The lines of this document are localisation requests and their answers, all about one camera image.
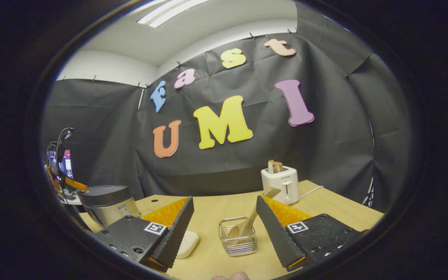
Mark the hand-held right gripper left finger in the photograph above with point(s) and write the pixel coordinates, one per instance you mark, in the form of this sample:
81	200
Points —
177	237

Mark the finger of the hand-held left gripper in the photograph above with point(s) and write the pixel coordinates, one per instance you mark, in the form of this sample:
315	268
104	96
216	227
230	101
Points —
77	184

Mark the black silver rice cooker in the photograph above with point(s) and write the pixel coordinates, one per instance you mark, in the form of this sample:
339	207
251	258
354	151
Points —
107	202

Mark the white side table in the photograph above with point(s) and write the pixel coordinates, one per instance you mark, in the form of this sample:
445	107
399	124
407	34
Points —
72	200

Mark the ceiling light panel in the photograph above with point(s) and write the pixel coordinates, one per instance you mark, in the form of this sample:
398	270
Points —
169	13

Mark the metal backdrop stand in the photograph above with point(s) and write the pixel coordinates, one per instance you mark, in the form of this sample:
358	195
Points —
369	192

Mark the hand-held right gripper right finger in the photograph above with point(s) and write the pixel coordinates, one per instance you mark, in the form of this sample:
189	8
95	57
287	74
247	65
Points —
276	237

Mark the toasted bread slice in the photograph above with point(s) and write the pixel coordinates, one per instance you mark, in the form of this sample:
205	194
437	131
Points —
271	167
279	166

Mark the white toaster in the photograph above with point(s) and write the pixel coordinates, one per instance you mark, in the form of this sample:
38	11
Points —
280	186

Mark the black backdrop cloth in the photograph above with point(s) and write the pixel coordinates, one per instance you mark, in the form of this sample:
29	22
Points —
247	163

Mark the wooden spoon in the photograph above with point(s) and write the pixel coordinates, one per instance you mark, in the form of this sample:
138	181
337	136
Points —
253	217

